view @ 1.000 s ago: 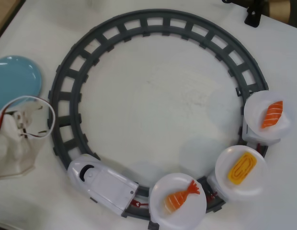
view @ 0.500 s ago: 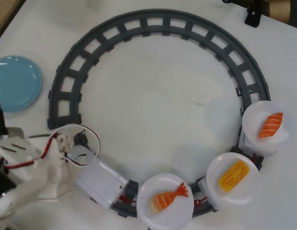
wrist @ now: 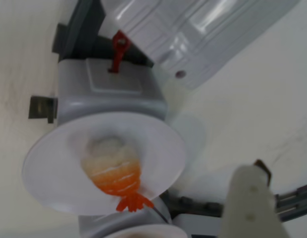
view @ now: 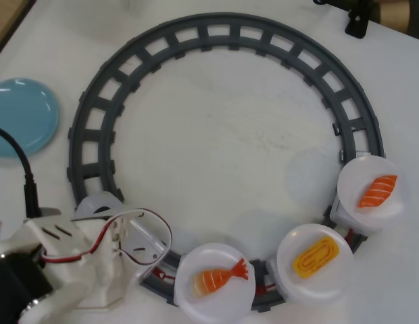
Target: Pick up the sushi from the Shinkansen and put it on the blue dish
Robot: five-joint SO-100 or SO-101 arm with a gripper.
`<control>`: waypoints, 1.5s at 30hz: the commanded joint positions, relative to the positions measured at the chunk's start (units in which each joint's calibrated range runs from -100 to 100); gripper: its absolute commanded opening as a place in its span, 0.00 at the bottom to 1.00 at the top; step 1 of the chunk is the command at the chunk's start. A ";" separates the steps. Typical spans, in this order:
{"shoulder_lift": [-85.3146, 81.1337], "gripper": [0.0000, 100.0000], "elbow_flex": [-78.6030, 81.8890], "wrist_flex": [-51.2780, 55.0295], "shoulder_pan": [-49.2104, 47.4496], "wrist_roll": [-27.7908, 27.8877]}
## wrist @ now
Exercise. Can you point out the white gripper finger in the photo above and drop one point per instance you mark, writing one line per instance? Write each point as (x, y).
(250, 213)

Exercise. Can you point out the shrimp nigiri sushi toy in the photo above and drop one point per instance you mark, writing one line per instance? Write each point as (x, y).
(114, 173)

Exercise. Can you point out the white toy Shinkansen locomotive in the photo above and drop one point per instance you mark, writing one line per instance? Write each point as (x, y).
(193, 29)

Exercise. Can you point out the white round plate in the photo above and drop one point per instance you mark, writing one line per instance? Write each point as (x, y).
(57, 161)
(143, 230)

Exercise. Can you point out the white grey toy train wagon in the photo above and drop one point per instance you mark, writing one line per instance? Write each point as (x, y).
(106, 99)
(86, 225)

